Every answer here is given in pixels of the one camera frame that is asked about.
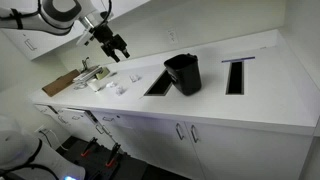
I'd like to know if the low white wall outlet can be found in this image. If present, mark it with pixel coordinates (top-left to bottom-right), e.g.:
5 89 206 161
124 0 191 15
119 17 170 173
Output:
34 124 49 134

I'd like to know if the small metal stand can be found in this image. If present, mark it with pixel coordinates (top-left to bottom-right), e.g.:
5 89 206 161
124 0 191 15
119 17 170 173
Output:
80 56 91 72

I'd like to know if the brown cutting board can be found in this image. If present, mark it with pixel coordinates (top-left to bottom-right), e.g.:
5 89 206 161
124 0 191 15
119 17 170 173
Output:
41 68 81 98

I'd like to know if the black plastic waste bin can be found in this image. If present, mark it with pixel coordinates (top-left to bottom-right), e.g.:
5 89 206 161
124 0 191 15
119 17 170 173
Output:
163 53 203 97

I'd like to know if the purple label strip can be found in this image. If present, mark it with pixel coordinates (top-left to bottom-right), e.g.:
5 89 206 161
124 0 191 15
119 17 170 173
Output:
221 56 256 64

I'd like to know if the white power cable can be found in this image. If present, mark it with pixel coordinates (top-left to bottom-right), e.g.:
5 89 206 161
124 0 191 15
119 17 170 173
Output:
49 129 69 152

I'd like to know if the black clamp red handle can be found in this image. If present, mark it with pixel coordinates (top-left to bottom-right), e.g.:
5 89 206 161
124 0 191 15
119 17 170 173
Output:
80 137 99 158
105 142 122 168

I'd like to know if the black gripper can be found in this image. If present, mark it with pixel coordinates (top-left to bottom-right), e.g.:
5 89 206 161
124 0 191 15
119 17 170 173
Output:
89 23 131 64

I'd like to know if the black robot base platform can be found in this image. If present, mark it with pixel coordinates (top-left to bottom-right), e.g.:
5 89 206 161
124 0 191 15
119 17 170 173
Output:
55 134 149 180

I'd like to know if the white cabinet door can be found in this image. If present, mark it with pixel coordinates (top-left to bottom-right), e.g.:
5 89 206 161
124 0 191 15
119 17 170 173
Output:
0 28 61 61
95 121 151 166
68 119 118 153
54 114 89 144
111 0 152 19
184 121 315 180
46 29 85 53
118 114 206 180

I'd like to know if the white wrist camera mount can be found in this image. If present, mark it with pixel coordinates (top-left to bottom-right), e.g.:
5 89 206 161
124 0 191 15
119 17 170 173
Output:
75 28 98 47

